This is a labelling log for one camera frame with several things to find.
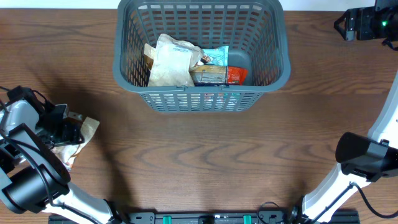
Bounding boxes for treat bag beige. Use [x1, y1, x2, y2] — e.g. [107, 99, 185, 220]
[144, 44, 155, 70]

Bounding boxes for grey plastic basket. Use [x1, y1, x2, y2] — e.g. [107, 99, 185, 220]
[113, 0, 291, 113]

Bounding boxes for small teal wipes packet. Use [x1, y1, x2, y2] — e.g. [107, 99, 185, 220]
[201, 46, 229, 66]

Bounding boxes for spaghetti pack red ends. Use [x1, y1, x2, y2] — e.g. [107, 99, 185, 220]
[190, 65, 248, 86]

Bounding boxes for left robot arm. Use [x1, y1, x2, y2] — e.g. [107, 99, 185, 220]
[1, 86, 123, 223]

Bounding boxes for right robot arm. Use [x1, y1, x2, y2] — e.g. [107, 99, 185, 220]
[285, 0, 397, 223]

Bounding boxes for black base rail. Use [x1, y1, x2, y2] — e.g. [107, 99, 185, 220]
[48, 209, 361, 224]

